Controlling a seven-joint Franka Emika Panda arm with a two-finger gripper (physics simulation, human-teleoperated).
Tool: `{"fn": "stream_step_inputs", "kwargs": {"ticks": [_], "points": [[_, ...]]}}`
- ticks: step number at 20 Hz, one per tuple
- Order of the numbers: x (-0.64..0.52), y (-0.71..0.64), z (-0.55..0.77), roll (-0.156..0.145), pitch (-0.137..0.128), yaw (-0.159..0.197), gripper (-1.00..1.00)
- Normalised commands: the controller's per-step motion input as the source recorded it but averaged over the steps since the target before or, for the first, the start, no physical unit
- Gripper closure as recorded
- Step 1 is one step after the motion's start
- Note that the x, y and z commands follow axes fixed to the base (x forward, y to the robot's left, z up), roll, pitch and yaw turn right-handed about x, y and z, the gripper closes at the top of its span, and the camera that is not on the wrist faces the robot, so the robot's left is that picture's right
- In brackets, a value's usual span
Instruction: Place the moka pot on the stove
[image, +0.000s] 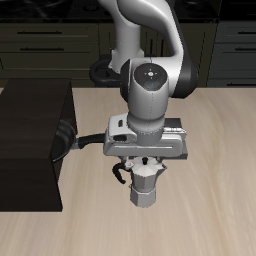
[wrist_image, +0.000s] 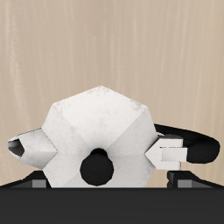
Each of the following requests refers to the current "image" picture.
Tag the black kitchen countertop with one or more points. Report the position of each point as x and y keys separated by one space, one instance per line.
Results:
x=50 y=10

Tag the dark wooden cabinet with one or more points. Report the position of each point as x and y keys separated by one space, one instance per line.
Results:
x=30 y=140

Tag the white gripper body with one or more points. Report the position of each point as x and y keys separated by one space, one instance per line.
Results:
x=143 y=150

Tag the flat black base plate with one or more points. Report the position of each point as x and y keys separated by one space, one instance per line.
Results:
x=94 y=75

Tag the dark grey drawer cupboard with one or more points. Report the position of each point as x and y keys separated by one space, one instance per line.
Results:
x=233 y=53

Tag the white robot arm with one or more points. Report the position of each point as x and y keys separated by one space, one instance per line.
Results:
x=150 y=100

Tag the silver moka pot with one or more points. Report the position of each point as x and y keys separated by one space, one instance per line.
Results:
x=143 y=186

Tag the black frying pan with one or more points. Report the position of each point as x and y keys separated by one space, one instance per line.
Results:
x=63 y=141

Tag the dark olive kitchen cupboards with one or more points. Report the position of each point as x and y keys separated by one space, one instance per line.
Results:
x=50 y=40

